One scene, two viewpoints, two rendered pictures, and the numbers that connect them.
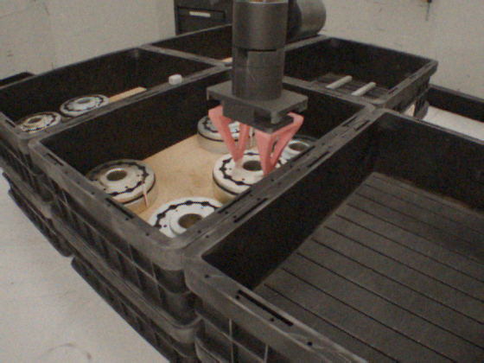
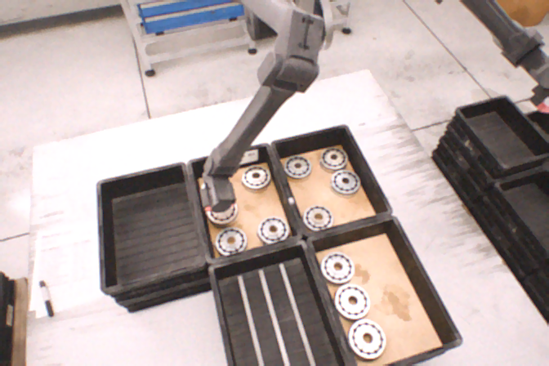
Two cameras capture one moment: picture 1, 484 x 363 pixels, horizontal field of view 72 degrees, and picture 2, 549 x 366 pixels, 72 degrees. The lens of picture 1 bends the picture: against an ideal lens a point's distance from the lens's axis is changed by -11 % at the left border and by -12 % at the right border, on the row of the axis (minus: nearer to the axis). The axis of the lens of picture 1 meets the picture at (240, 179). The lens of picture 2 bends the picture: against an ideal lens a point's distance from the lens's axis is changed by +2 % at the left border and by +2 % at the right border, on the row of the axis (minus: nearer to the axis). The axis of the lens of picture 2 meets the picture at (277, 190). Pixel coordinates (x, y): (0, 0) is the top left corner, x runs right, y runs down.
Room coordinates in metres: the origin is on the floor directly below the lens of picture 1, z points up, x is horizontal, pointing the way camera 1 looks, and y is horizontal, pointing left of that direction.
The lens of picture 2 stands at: (0.90, -0.43, 1.96)
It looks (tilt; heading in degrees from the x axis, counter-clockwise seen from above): 57 degrees down; 124
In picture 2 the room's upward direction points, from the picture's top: 1 degrees counter-clockwise
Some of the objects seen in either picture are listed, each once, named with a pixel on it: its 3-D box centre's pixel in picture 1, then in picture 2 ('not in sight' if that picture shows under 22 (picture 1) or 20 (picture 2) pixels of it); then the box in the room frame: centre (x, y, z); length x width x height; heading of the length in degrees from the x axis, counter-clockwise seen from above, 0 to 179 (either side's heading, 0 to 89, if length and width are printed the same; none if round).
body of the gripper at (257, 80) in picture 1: (257, 76); (216, 190); (0.41, -0.02, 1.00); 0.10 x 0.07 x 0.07; 49
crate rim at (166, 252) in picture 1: (212, 127); (241, 198); (0.45, 0.04, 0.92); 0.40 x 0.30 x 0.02; 140
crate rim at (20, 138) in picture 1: (97, 84); (327, 176); (0.64, 0.27, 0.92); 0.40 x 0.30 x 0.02; 140
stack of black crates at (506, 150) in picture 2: not in sight; (483, 158); (1.14, 1.18, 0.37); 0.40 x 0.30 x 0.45; 141
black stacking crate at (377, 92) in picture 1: (344, 88); (276, 323); (0.75, -0.22, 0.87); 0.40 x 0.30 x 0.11; 140
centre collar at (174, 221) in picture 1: (191, 222); not in sight; (0.32, 0.06, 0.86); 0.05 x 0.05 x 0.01
